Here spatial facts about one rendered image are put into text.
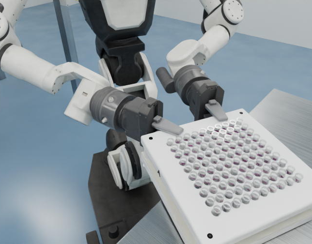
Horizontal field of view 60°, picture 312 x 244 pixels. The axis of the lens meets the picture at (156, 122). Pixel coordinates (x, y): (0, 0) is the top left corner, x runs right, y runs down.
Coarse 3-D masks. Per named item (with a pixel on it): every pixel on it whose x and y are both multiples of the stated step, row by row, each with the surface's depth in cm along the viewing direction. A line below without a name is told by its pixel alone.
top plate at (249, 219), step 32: (192, 128) 54; (256, 128) 54; (160, 160) 47; (288, 160) 48; (192, 192) 42; (224, 192) 42; (288, 192) 42; (192, 224) 38; (224, 224) 38; (256, 224) 38
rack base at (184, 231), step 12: (156, 180) 50; (168, 192) 48; (168, 204) 46; (180, 216) 44; (300, 216) 44; (180, 228) 43; (276, 228) 42; (288, 228) 44; (192, 240) 41; (252, 240) 41; (264, 240) 42
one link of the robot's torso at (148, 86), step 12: (144, 60) 99; (108, 72) 94; (144, 72) 101; (132, 84) 94; (144, 84) 95; (144, 96) 98; (156, 96) 95; (132, 144) 93; (132, 156) 92; (132, 168) 92; (144, 168) 92
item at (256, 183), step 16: (240, 128) 53; (192, 144) 50; (208, 144) 50; (224, 144) 50; (240, 144) 50; (256, 144) 50; (192, 160) 47; (208, 160) 46; (224, 160) 47; (240, 160) 46; (256, 160) 46; (208, 176) 44; (224, 176) 44; (240, 176) 44; (256, 176) 45; (272, 176) 44; (240, 192) 41
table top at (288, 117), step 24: (288, 96) 78; (264, 120) 69; (288, 120) 69; (288, 144) 62; (144, 216) 47; (168, 216) 47; (120, 240) 44; (144, 240) 44; (168, 240) 44; (288, 240) 44
